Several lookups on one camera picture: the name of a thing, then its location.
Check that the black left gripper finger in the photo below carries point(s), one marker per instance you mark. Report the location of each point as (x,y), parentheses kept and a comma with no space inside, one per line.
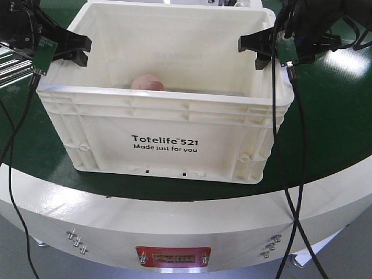
(69,41)
(78,57)

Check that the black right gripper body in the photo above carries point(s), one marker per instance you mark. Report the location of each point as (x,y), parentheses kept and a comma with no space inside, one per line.
(309,23)

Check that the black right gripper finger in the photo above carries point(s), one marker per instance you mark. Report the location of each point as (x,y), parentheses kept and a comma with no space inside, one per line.
(259,42)
(263,59)

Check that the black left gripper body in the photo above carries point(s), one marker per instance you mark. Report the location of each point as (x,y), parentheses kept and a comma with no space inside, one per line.
(22,24)

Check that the pink plush toy ball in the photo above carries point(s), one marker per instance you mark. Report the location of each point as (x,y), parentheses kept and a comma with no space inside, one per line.
(147,82)

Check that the white plastic Totelife tote box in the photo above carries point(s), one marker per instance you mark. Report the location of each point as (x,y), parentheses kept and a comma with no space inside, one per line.
(167,93)

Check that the green right wrist circuit board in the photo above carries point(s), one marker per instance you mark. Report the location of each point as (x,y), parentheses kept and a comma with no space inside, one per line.
(286,51)

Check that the green wrist circuit board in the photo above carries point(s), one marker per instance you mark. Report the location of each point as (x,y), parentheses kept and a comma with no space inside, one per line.
(286,51)
(44,55)

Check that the green left wrist circuit board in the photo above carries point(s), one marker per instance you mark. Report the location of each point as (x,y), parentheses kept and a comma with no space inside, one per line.
(44,55)

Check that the metal roller rods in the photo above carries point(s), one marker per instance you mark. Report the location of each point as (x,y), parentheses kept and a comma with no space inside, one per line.
(13,66)

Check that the red warning label plate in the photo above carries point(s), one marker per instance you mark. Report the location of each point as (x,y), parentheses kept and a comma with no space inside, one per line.
(161,257)

